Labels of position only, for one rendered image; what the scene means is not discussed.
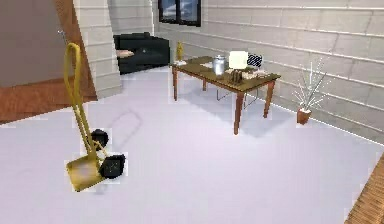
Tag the black checked chair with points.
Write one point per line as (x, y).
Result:
(254, 60)

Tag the brown wooden table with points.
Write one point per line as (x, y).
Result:
(213, 75)

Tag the silver metal pot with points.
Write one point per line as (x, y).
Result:
(219, 65)

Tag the small dark brown rack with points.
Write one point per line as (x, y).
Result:
(236, 76)

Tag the yellow statuette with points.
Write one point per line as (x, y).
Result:
(179, 51)

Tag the pale yellow box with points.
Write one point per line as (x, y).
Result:
(238, 60)

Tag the black sofa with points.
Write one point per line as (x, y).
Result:
(146, 53)

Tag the pale pink cushion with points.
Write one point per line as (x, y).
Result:
(124, 53)

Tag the dark framed window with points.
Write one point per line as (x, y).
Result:
(180, 11)

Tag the yellow hand truck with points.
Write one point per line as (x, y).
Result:
(77, 100)

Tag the white plant in brown pot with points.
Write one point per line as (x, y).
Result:
(308, 96)

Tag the brown room door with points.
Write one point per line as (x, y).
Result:
(30, 40)

